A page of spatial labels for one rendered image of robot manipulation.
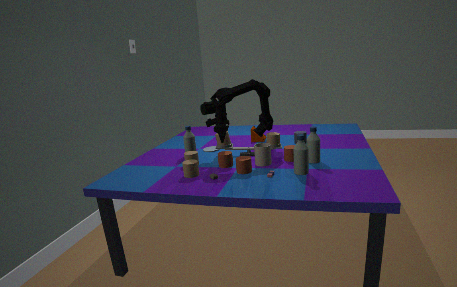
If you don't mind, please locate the grey round disc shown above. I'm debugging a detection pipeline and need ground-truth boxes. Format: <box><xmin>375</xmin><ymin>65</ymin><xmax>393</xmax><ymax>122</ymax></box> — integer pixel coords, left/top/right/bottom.
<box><xmin>203</xmin><ymin>146</ymin><xmax>220</xmax><ymax>152</ymax></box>

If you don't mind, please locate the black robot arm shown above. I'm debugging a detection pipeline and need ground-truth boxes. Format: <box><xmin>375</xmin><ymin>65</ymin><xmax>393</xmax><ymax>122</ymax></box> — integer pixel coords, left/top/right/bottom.
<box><xmin>200</xmin><ymin>79</ymin><xmax>274</xmax><ymax>137</ymax></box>

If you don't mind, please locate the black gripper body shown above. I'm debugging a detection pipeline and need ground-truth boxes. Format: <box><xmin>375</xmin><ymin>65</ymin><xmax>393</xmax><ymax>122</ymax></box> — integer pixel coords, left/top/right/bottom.
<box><xmin>214</xmin><ymin>112</ymin><xmax>229</xmax><ymax>132</ymax></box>

